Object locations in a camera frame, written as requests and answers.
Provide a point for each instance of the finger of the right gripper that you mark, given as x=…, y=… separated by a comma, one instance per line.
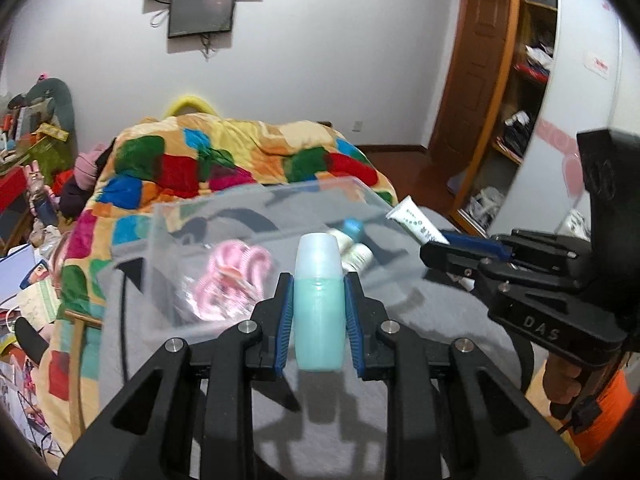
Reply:
x=485, y=246
x=450, y=259

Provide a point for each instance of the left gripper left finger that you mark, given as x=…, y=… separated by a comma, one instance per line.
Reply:
x=274, y=318

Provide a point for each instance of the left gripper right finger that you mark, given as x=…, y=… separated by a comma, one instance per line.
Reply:
x=364, y=316

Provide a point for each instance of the mint green lotion bottle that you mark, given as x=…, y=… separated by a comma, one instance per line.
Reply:
x=319, y=304

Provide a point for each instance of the white bandage roll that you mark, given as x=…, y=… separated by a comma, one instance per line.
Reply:
x=357, y=258
x=344, y=241

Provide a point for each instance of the white cream tube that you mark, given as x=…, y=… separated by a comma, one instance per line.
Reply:
x=411, y=218

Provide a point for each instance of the clear plastic storage bin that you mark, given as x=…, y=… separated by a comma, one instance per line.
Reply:
x=210, y=259

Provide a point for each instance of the hand holding right gripper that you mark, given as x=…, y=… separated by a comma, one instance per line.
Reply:
x=561, y=385

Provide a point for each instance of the brown wooden door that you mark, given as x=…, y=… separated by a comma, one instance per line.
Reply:
x=471, y=80

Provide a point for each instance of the wooden open shelf unit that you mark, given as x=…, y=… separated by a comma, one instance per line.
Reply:
x=513, y=109

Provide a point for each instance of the white wardrobe sliding door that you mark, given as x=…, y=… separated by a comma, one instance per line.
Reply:
x=594, y=84

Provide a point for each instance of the colourful patchwork blanket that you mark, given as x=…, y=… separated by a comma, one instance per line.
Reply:
x=161, y=161

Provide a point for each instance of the yellow pillow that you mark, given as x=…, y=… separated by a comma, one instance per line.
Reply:
x=188, y=103

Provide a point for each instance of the pink knitted hat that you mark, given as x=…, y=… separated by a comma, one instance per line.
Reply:
x=88, y=166

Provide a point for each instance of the blue white book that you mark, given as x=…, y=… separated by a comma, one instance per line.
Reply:
x=14, y=268

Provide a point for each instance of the pink rabbit water bottle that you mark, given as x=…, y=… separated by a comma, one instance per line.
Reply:
x=41, y=199

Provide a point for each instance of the red box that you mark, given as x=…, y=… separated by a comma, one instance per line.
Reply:
x=12, y=185

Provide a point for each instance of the green grey plush toy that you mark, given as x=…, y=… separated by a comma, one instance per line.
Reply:
x=59, y=104

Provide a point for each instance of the small wall monitor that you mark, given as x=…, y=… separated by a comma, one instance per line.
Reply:
x=199, y=17

